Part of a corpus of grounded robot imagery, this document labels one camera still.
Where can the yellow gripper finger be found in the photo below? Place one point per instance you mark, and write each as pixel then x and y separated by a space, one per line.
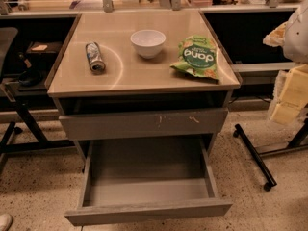
pixel 290 94
pixel 276 37

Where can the silver redbull can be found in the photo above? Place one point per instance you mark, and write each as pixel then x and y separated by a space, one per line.
pixel 94 56

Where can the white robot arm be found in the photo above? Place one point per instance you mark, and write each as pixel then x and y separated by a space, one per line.
pixel 295 46

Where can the closed grey top drawer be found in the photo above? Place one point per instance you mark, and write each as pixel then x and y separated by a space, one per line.
pixel 143 124

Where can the grey drawer cabinet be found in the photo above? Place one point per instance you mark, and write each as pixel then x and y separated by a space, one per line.
pixel 131 83

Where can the open grey middle drawer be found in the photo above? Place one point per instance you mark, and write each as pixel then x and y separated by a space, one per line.
pixel 136 180

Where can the black wheeled stand base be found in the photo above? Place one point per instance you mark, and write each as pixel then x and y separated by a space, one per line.
pixel 298 142

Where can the green snack chip bag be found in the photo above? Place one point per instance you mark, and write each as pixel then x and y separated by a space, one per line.
pixel 197 56

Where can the white ceramic bowl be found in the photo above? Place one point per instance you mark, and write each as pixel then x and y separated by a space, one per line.
pixel 148 43

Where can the black shelf items left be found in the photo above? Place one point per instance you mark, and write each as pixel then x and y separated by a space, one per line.
pixel 38 59

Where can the black chair on left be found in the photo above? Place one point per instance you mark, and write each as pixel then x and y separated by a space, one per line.
pixel 7 36

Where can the white shoe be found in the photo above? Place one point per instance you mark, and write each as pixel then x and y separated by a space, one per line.
pixel 6 221

